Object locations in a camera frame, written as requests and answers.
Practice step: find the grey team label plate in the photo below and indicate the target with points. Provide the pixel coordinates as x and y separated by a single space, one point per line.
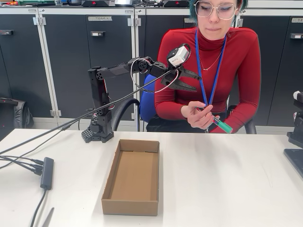
100 18

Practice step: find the blue office chair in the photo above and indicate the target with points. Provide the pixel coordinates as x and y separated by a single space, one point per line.
146 106

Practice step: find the black marker with green cap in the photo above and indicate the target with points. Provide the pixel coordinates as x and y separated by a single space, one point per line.
225 127

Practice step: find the dark grey usb hub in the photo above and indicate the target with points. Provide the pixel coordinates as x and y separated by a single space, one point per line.
47 175

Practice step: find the gold rimmed glasses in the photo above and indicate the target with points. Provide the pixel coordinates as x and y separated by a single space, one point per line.
203 9

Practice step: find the woman in red sweater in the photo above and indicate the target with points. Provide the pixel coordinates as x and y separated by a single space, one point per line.
236 71

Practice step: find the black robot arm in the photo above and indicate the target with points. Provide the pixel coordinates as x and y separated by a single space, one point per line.
99 94

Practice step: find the person's left forearm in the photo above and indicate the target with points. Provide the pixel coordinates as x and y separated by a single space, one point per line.
236 120

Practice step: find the person's right forearm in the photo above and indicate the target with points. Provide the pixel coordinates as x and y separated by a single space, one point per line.
170 112

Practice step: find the person's right hand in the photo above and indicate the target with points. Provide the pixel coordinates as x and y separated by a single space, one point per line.
196 116

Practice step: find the dark grey tablet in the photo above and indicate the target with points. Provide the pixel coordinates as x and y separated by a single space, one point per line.
296 160

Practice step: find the green crate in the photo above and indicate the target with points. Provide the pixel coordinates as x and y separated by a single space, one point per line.
35 2

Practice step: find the black backpack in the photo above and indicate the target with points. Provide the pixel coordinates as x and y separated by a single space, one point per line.
19 116

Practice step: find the idle black robot arm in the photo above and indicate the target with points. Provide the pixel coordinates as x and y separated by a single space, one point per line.
297 123

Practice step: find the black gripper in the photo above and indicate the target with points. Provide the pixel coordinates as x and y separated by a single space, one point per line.
174 80

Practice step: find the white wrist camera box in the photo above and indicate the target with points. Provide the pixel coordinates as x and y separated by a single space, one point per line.
181 55

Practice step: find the brown cardboard box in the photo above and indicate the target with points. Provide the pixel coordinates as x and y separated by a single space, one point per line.
127 177

